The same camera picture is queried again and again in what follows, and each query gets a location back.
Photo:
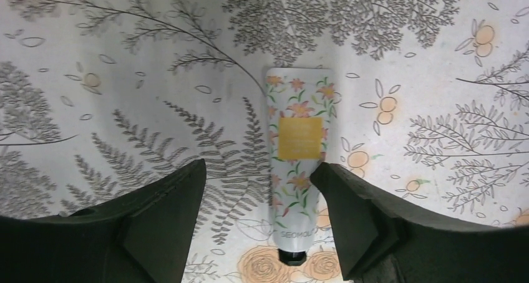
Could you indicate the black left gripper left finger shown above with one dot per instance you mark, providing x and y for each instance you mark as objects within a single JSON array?
[{"x": 142, "y": 236}]

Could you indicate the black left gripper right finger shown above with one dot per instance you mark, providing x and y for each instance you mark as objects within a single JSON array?
[{"x": 380, "y": 237}]

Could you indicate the white cream tube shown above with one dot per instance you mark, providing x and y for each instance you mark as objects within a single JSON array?
[{"x": 301, "y": 106}]

